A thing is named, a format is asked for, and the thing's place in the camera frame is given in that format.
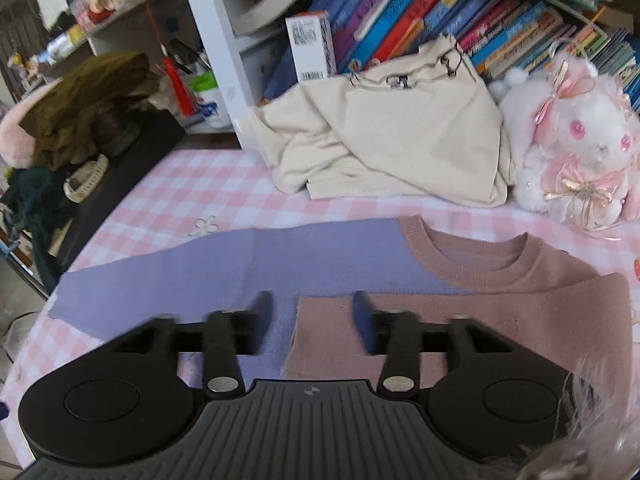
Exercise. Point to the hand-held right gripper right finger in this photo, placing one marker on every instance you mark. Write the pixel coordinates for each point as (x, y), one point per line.
(364, 320)

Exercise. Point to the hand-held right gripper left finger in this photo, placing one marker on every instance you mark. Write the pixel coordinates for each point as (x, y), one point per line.
(260, 312)

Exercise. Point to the purple and pink sweater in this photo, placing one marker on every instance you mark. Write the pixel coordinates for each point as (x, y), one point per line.
(500, 320)

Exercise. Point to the pink checked desk mat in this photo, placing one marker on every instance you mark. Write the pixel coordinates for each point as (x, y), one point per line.
(165, 195)

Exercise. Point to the cream tote bag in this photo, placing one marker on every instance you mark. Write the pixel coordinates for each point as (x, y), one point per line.
(400, 140)

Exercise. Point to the black flat board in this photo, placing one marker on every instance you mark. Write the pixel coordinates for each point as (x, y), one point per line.
(135, 160)

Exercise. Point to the white plastic bottle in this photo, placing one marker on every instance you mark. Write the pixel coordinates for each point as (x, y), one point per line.
(212, 105)

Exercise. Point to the cream wrist band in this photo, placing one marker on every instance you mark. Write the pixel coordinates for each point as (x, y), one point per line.
(85, 182)

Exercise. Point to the red hanging tassel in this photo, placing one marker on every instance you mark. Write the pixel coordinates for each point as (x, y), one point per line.
(175, 80)

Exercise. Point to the dark green cloth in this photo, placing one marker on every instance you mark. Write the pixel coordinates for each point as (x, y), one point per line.
(35, 200)

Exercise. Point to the fluffy grey sleeve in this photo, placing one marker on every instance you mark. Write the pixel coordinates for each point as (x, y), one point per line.
(600, 440)

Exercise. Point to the white pink plush bunny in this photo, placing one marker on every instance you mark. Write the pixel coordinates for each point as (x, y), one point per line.
(580, 160)

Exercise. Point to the white cardboard box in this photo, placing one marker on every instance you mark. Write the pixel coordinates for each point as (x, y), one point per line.
(310, 45)

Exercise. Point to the olive green cloth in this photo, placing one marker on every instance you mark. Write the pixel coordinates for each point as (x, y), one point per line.
(80, 105)

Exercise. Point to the white shelf unit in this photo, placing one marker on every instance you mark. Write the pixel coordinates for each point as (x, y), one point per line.
(210, 20)

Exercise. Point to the pink fluffy plush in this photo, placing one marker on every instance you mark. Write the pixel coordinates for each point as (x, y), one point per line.
(15, 135)

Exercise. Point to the row of colourful books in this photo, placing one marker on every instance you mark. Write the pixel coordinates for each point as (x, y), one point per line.
(425, 15)

